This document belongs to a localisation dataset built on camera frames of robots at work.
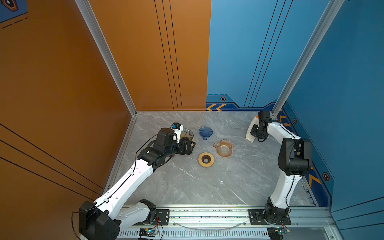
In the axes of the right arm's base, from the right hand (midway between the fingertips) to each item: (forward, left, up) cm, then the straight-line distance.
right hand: (253, 133), depth 100 cm
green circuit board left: (-54, +63, -7) cm, 83 cm away
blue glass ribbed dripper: (+4, +33, -3) cm, 33 cm away
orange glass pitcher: (-9, +20, -3) cm, 23 cm away
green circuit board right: (-54, +2, -7) cm, 55 cm away
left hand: (-18, +42, +17) cm, 49 cm away
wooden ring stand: (-17, +33, -5) cm, 37 cm away
